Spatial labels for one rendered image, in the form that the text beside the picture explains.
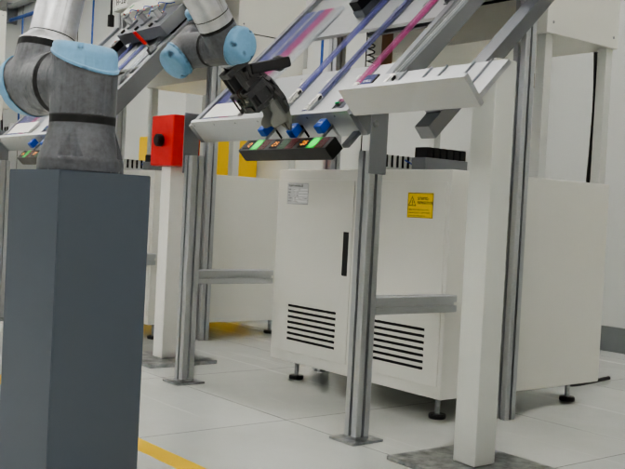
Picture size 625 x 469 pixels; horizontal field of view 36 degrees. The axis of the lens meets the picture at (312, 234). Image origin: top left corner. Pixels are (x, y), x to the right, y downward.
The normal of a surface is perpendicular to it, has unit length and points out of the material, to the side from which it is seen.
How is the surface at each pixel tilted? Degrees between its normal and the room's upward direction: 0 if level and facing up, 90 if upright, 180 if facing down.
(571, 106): 90
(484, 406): 90
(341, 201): 90
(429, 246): 90
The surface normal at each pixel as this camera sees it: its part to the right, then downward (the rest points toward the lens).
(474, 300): -0.79, -0.03
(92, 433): 0.69, 0.05
